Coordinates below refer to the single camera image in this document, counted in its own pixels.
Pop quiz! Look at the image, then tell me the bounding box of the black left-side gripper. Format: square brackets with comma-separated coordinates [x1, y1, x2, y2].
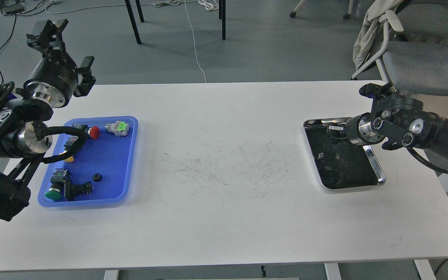
[23, 18, 96, 108]

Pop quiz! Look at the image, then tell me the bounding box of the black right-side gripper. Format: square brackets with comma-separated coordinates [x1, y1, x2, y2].
[327, 115, 385, 145]

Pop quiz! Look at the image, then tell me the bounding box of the small black gear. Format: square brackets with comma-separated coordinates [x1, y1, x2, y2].
[92, 173, 103, 182]

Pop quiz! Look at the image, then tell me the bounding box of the black left-side robot arm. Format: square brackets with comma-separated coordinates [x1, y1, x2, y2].
[0, 19, 100, 221]

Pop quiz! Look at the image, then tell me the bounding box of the black right-side robot arm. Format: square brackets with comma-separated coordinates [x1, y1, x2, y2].
[327, 83, 448, 174]

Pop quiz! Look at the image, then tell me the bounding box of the silver metal tray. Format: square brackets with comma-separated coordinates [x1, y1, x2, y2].
[303, 117, 387, 193]

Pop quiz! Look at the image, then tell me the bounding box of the blue plastic tray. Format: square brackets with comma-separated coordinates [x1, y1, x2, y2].
[37, 116, 138, 207]

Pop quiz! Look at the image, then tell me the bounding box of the black power strip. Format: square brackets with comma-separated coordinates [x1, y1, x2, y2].
[2, 4, 25, 16]

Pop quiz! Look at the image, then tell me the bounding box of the black table leg left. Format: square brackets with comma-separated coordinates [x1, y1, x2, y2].
[124, 0, 142, 46]

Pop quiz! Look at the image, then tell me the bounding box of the black table leg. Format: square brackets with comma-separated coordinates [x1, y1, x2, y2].
[135, 0, 145, 23]
[219, 0, 226, 40]
[124, 0, 142, 46]

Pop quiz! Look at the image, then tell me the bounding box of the green grey connector module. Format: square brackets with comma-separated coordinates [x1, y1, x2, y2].
[105, 121, 130, 137]

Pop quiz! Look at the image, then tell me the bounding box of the black table leg rear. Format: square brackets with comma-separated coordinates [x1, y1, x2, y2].
[135, 0, 145, 23]

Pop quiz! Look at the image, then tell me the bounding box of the beige jacket on chair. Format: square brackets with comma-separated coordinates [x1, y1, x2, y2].
[352, 0, 402, 69]

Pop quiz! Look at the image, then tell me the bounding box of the grey office chair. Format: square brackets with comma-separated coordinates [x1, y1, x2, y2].
[351, 0, 448, 117]

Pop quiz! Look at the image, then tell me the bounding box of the black table leg right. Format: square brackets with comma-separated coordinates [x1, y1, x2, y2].
[219, 0, 226, 40]

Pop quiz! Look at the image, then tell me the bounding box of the red push button switch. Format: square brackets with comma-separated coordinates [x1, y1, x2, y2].
[73, 124, 101, 140]

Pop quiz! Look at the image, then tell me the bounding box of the yellow push button switch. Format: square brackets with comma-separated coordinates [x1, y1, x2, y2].
[63, 138, 81, 163]

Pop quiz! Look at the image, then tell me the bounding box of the green push button switch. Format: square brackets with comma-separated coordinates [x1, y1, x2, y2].
[44, 168, 71, 201]

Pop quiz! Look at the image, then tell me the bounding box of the black selector switch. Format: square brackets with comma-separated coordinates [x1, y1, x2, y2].
[64, 178, 94, 201]

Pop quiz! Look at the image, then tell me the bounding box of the white cable on floor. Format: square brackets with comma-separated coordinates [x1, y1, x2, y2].
[152, 0, 220, 83]

